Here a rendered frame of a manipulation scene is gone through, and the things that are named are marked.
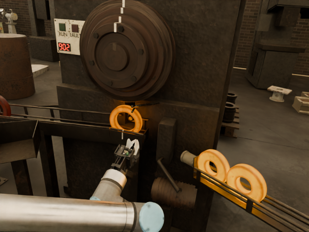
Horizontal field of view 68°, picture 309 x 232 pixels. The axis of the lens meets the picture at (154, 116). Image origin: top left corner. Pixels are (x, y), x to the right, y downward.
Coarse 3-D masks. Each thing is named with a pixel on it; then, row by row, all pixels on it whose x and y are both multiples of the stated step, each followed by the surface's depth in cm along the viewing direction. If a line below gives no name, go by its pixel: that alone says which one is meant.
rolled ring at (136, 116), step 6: (120, 108) 121; (126, 108) 120; (132, 108) 121; (114, 114) 124; (132, 114) 121; (138, 114) 122; (114, 120) 126; (138, 120) 121; (114, 126) 127; (138, 126) 123
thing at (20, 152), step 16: (0, 128) 123; (16, 128) 125; (32, 128) 128; (0, 144) 126; (16, 144) 125; (32, 144) 125; (0, 160) 112; (16, 160) 112; (16, 176) 123; (32, 192) 135
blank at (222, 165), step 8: (208, 152) 98; (216, 152) 96; (200, 160) 103; (208, 160) 99; (216, 160) 95; (224, 160) 94; (200, 168) 104; (208, 168) 102; (224, 168) 93; (216, 176) 97; (224, 176) 94
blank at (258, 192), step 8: (232, 168) 90; (240, 168) 87; (248, 168) 85; (232, 176) 91; (240, 176) 87; (248, 176) 85; (256, 176) 82; (232, 184) 91; (240, 184) 92; (256, 184) 83; (264, 184) 82; (248, 192) 87; (256, 192) 84; (264, 192) 82; (240, 200) 90; (256, 200) 84
